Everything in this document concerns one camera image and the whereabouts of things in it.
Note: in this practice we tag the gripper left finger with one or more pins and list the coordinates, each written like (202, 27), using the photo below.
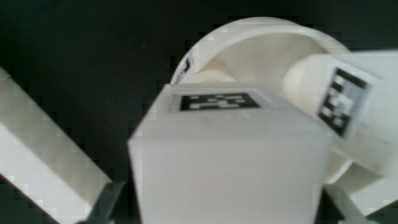
(102, 213)

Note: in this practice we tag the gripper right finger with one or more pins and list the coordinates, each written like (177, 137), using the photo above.
(351, 215)

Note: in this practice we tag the white stool leg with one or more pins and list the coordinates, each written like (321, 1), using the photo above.
(342, 87)
(230, 154)

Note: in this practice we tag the white round stool seat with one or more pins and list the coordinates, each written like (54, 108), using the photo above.
(246, 66)

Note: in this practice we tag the white U-shaped fence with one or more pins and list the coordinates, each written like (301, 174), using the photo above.
(45, 164)

